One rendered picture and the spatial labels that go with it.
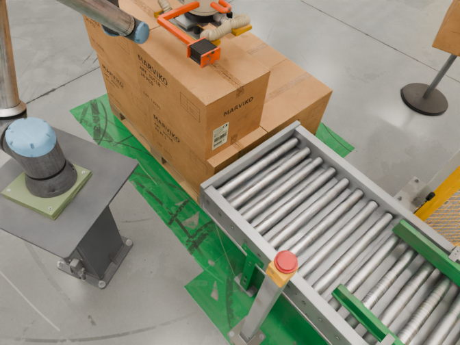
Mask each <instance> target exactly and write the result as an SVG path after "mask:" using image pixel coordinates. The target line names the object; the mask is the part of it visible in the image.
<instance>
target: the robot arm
mask: <svg viewBox="0 0 460 345"><path fill-rule="evenodd" d="M56 1H59V2H60V3H63V4H64V5H66V6H68V7H70V8H72V9H74V10H76V11H78V12H79V13H81V14H83V15H85V16H87V17H89V18H91V19H92V20H94V21H96V22H98V23H100V24H101V26H102V28H103V31H104V32H105V33H106V34H107V35H108V36H123V37H125V38H127V39H129V40H132V41H134V42H135V43H138V44H143V43H144V42H146V40H147V38H148V37H149V31H150V30H149V26H148V24H147V23H145V22H144V21H140V20H139V19H137V18H135V17H134V16H132V15H130V14H128V13H126V12H125V11H123V10H122V9H120V7H119V2H118V0H56ZM0 149H1V150H2V151H4V152H5V153H7V154H8V155H10V156H11V157H13V158H14V159H15V160H16V161H17V162H18V163H19V164H20V165H21V167H22V169H23V170H24V172H25V184H26V186H27V189H28V190H29V191H30V192H31V193H32V194H33V195H34V196H37V197H40V198H53V197H56V196H59V195H61V194H63V193H65V192H67V191H68V190H70V189H71V188H72V187H73V185H74V184H75V182H76V180H77V171H76V169H75V167H74V166H73V164H72V163H71V162H69V161H68V160H67V159H66V158H65V156H64V154H63V152H62V150H61V147H60V145H59V142H58V140H57V138H56V136H55V132H54V130H53V129H52V128H51V126H50V124H49V123H47V122H46V121H45V120H43V119H41V118H36V117H27V108H26V104H25V103H24V102H23V101H22V100H20V99H19V95H18V86H17V80H16V71H15V65H14V55H13V50H12V40H11V35H10V25H9V19H8V9H7V4H6V0H0Z"/></svg>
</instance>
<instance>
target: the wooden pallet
mask: <svg viewBox="0 0 460 345"><path fill-rule="evenodd" d="M108 100H109V102H110V107H111V110H112V113H113V114H114V115H115V116H116V117H117V118H118V119H119V121H120V122H121V123H122V124H123V125H124V126H126V128H127V129H128V130H129V131H130V132H131V133H132V134H133V135H134V136H135V137H136V138H137V140H138V141H139V142H140V143H141V144H142V145H143V146H144V147H145V148H146V150H147V151H148V152H149V153H150V154H151V155H152V156H153V157H154V158H155V159H156V160H157V161H158V162H159V163H160V164H161V165H162V166H163V167H164V168H165V170H166V171H167V172H168V173H169V174H170V175H171V176H172V177H173V178H174V180H175V181H176V182H177V183H178V184H179V185H180V186H181V187H182V188H183V189H184V190H185V191H186V192H187V193H188V194H189V195H190V196H191V197H192V199H193V200H194V201H195V202H196V203H197V204H198V205H199V206H200V194H199V193H198V192H197V191H196V190H195V189H194V188H193V186H192V185H191V184H190V183H189V182H188V181H187V180H186V179H185V178H184V177H183V176H182V175H181V174H180V173H179V171H178V170H177V169H176V168H175V167H174V166H173V165H172V164H171V163H170V162H169V161H168V160H167V159H166V158H165V157H164V156H163V155H162V154H161V153H160V152H159V151H158V150H157V149H156V148H155V146H153V144H152V143H151V142H150V141H149V140H148V139H147V138H146V137H145V136H144V135H143V134H142V133H141V132H140V130H139V129H138V128H137V127H136V126H135V125H134V124H133V123H132V122H131V121H130V120H129V119H128V118H127V117H126V116H125V115H124V114H123V113H122V112H121V111H120V110H119V109H118V108H117V107H116V106H115V105H114V104H113V102H112V101H111V100H110V99H109V98H108Z"/></svg>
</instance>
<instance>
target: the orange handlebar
mask: <svg viewBox="0 0 460 345"><path fill-rule="evenodd" d="M218 3H219V4H220V5H221V6H220V5H218V4H217V3H215V2H211V3H210V6H211V7H212V8H214V9H215V10H217V11H219V12H220V13H223V14H226V13H229V12H230V11H231V9H232V7H231V5H230V4H229V3H227V2H226V1H224V0H219V1H218ZM199 6H200V3H199V2H197V1H195V2H191V3H188V4H186V5H183V6H181V7H179V8H176V9H174V10H171V11H169V12H166V13H164V14H161V15H159V16H158V17H157V23H158V24H160V25H161V26H162V27H163V28H165V29H166V30H168V31H169V32H170V33H171V34H173V35H174V36H176V37H177V38H178V39H180V40H181V41H182V42H184V43H185V44H190V43H191V42H194V40H193V39H191V38H190V37H188V36H187V35H185V34H184V33H183V32H182V31H180V30H179V29H177V28H176V27H175V26H173V25H172V24H170V23H169V22H168V21H167V20H169V19H172V18H174V17H176V16H179V15H181V14H184V13H186V12H189V11H190V10H193V9H196V8H198V7H199ZM222 6H223V7H222Z"/></svg>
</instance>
